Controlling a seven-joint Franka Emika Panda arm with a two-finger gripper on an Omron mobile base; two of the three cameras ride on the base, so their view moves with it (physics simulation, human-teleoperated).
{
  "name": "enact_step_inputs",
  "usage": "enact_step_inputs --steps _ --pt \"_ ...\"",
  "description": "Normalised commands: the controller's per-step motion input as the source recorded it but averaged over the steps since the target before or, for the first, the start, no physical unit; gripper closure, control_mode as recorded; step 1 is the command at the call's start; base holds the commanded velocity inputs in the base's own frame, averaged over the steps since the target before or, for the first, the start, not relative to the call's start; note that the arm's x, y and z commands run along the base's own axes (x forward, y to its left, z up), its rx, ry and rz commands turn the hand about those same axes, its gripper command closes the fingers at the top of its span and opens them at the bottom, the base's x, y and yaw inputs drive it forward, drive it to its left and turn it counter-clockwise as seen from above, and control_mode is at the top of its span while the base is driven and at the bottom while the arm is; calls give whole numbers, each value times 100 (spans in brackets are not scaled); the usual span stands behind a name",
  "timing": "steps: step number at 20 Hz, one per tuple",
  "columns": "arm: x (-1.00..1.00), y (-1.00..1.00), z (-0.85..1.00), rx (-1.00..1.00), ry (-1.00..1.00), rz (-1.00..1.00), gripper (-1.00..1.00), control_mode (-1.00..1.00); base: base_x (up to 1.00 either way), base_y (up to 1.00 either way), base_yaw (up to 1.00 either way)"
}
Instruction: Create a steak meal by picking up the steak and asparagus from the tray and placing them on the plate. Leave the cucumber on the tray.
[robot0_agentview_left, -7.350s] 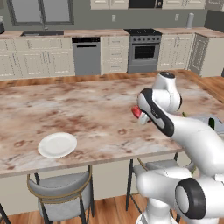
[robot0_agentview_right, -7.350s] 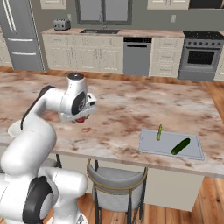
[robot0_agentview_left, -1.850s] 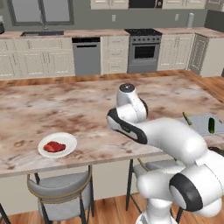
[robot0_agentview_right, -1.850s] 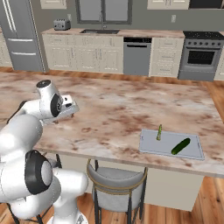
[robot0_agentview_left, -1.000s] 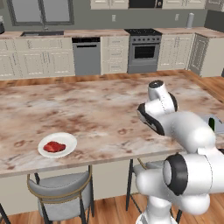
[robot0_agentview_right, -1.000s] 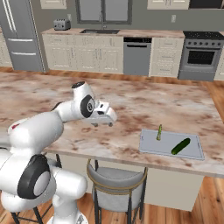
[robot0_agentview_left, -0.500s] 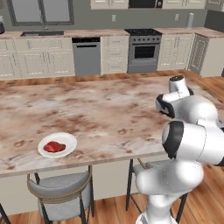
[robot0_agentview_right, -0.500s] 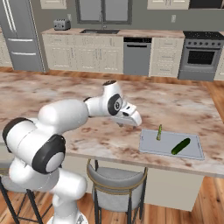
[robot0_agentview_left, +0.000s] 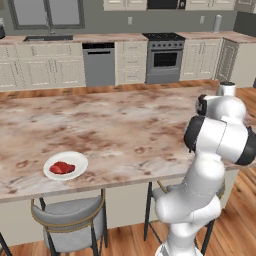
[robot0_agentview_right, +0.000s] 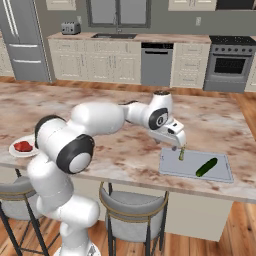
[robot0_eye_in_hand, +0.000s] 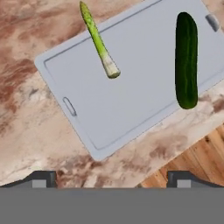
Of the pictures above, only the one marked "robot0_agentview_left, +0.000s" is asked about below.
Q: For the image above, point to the grey oven with hob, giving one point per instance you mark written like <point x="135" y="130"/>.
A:
<point x="165" y="58"/>

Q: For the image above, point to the cream double door cupboard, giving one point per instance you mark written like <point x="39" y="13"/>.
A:
<point x="200" y="59"/>

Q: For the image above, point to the cream wall cupboard run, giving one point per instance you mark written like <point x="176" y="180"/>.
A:
<point x="125" y="4"/>
<point x="210" y="4"/>

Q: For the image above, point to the grey padded stool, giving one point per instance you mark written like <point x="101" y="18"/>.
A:
<point x="71" y="218"/>
<point x="160" y="196"/>

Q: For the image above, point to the grey framed window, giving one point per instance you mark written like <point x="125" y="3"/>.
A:
<point x="46" y="13"/>

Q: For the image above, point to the white round plate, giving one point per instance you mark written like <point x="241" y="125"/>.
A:
<point x="65" y="165"/>

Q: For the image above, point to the dark stool leg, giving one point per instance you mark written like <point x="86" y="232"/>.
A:
<point x="4" y="245"/>

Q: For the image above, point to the red raw steak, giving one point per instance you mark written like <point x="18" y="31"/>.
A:
<point x="61" y="168"/>

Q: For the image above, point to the cream corner cupboard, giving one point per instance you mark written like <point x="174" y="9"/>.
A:
<point x="233" y="63"/>

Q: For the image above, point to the cream drawer cupboard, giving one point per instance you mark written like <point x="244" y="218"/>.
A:
<point x="131" y="62"/>

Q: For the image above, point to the sink with tap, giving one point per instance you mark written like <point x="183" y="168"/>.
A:
<point x="48" y="37"/>

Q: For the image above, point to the dark small appliance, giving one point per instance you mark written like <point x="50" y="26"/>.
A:
<point x="1" y="30"/>

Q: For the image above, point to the grey dishwasher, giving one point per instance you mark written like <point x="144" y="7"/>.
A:
<point x="98" y="64"/>

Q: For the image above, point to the black microwave oven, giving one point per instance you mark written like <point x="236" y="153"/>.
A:
<point x="166" y="4"/>

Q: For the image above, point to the white paper towel roll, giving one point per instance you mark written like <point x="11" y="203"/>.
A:
<point x="217" y="23"/>

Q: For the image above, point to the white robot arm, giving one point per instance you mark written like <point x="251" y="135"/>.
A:
<point x="203" y="186"/>

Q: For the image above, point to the cream base cupboard run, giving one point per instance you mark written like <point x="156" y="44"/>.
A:
<point x="41" y="66"/>

